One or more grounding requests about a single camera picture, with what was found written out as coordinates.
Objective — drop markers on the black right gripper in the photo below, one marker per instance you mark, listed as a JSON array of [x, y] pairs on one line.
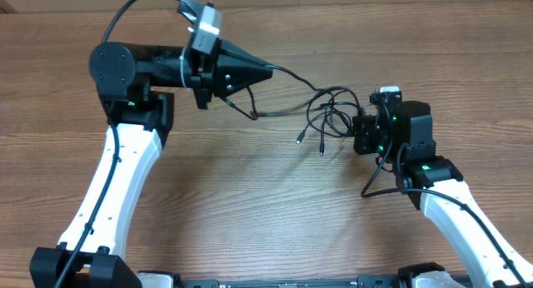
[[365, 130]]

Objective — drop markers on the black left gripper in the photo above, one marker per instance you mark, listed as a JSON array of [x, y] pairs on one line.
[[227, 72]]

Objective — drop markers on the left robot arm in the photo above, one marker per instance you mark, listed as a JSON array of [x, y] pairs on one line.
[[135, 84]]

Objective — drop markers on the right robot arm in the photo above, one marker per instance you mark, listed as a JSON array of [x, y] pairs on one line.
[[401, 134]]

